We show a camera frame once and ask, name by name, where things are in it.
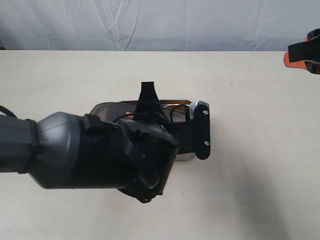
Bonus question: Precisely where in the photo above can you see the dark transparent lunch box lid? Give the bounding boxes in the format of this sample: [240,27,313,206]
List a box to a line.
[90,101,137,122]

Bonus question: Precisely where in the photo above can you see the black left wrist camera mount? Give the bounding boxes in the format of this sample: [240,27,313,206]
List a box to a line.
[170,101,211,160]

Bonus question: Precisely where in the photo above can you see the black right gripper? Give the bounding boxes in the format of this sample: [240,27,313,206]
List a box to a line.
[284,28,320,75]

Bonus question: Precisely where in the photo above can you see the stainless steel lunch box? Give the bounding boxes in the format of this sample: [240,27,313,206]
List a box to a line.
[117,98,198,162]

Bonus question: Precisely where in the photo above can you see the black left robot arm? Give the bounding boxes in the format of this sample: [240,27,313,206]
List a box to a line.
[0,82,179,204]

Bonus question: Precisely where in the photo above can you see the white backdrop curtain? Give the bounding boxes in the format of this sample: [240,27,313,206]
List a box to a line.
[0,0,320,51]

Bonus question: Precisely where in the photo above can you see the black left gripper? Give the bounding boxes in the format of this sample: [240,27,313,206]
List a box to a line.
[114,81,179,204]

